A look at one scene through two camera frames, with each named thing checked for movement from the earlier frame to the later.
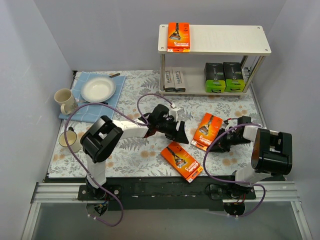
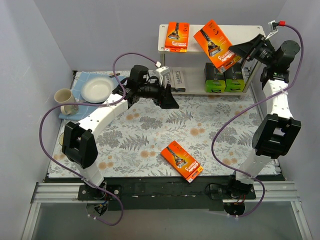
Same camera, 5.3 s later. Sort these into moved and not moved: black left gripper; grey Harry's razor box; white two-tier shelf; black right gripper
Moved: black right gripper; black left gripper
Not moved: grey Harry's razor box; white two-tier shelf
